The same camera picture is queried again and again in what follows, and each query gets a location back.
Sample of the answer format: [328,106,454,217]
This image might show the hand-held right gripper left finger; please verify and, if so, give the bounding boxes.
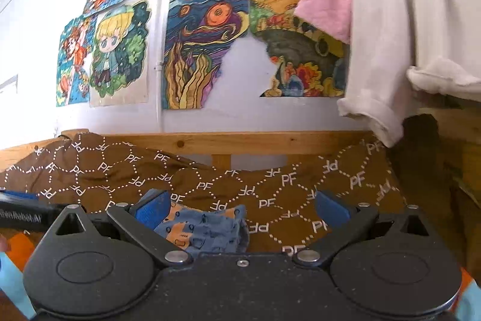
[41,189,193,268]

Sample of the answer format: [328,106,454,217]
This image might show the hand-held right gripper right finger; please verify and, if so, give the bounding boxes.
[293,190,443,268]

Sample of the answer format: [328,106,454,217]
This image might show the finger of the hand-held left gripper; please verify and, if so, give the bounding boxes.
[0,192,40,205]

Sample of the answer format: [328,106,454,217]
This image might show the blue pants with orange print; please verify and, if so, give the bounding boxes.
[153,204,251,256]

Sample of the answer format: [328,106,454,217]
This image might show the brown colour block quilt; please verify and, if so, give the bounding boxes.
[0,140,481,321]

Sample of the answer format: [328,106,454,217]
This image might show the brown printed blanket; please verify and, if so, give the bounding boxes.
[0,131,409,258]

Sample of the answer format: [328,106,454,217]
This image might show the white hanging garment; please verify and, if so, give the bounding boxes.
[336,0,481,149]

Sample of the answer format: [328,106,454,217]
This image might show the white wall conduit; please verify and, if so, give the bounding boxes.
[152,0,167,134]

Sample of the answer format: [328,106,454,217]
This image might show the mermaid wall poster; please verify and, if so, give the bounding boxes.
[56,14,98,108]

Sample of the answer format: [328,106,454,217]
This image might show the whale and ship wall poster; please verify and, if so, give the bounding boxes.
[248,0,351,98]

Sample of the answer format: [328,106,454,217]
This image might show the swirly sea wall poster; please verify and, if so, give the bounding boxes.
[161,0,251,112]

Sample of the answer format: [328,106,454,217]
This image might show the blond child wall poster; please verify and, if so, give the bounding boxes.
[89,0,153,108]

